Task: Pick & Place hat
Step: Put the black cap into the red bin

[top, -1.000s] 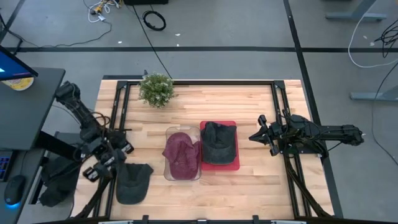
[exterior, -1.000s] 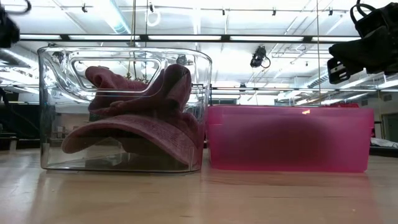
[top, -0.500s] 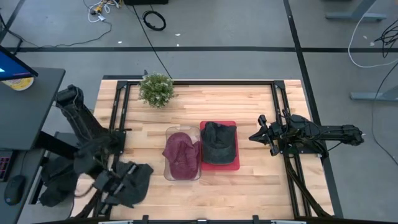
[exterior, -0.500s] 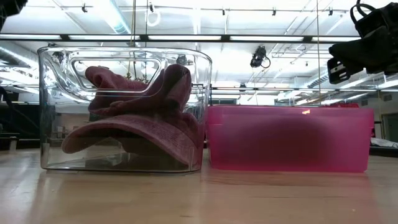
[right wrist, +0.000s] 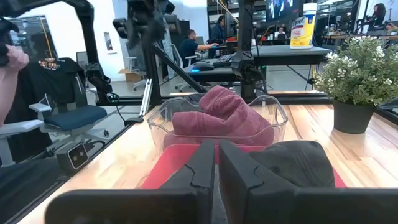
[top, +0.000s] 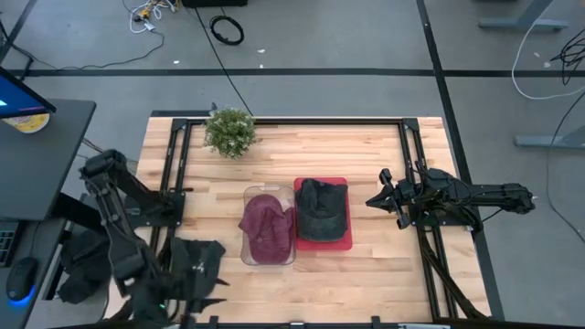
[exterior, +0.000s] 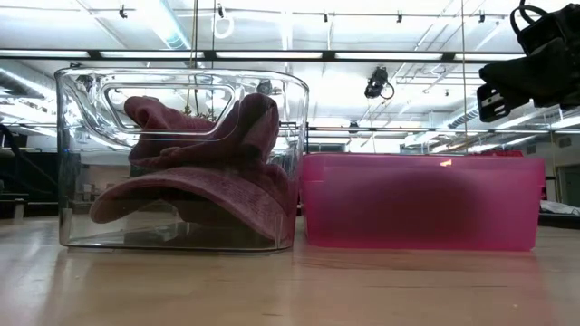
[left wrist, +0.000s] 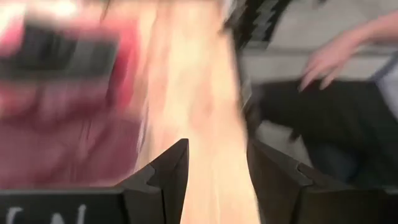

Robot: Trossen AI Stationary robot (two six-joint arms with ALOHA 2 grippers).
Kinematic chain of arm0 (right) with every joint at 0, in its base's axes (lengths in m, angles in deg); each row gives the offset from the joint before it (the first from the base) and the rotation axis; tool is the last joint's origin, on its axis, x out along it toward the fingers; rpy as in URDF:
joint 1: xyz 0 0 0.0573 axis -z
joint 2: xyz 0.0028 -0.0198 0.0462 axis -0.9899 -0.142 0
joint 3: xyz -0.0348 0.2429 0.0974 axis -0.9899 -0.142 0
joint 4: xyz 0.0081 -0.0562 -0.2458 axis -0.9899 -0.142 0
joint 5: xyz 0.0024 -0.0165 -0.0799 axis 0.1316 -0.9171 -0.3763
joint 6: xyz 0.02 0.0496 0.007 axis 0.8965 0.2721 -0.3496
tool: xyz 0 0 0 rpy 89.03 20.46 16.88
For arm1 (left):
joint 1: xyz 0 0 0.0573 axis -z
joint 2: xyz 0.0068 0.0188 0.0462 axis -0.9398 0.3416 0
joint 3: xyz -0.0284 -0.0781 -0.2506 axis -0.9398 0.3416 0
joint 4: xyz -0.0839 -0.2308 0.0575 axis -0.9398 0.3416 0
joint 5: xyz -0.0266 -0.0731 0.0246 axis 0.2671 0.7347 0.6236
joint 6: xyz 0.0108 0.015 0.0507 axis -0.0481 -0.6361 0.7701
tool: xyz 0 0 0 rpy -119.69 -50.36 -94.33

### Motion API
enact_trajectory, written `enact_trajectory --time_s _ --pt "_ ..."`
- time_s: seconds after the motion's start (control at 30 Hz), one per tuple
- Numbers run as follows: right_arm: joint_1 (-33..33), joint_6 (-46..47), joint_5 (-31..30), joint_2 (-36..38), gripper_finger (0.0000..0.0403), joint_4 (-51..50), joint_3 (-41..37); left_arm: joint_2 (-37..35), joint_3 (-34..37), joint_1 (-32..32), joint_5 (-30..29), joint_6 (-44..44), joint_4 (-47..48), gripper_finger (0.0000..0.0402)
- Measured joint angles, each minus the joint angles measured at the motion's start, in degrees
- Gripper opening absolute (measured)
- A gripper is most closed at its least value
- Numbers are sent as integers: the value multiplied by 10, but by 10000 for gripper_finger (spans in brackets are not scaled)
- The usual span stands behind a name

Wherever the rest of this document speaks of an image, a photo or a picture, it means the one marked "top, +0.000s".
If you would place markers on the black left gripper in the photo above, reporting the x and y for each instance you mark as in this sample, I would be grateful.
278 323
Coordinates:
189 297

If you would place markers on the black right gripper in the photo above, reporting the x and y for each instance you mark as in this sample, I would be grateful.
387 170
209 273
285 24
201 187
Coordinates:
409 196

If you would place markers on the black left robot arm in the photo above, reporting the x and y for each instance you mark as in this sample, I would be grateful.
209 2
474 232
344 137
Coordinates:
123 256

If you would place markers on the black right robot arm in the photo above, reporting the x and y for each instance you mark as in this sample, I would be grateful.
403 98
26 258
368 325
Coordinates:
493 194

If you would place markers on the black fabric with white logo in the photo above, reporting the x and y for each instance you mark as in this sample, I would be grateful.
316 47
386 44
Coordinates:
198 260

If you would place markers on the dark grey cap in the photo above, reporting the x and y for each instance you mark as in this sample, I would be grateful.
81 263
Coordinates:
320 210

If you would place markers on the red plastic tray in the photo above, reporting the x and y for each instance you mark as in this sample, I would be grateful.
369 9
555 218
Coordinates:
320 246

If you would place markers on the clear plastic bin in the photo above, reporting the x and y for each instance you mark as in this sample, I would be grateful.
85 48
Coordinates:
257 190

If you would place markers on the green potted plant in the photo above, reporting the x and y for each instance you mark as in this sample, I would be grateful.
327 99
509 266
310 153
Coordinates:
230 132

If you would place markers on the grey desk foot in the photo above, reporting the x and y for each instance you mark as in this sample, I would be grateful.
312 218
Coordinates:
521 23
548 141

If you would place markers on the black computer mouse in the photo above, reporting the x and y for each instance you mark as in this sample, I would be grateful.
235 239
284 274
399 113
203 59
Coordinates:
21 278

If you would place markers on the black keyboard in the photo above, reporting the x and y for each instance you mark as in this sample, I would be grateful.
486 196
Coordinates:
7 242

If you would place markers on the black desk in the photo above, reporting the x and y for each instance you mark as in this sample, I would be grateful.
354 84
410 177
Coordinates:
41 160

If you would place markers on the yellow round bowl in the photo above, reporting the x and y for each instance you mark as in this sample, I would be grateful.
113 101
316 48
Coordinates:
29 123

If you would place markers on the black computer monitor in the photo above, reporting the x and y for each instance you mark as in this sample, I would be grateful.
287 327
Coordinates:
18 96

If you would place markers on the black aluminium table frame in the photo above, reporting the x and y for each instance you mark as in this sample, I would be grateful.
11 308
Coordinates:
320 121

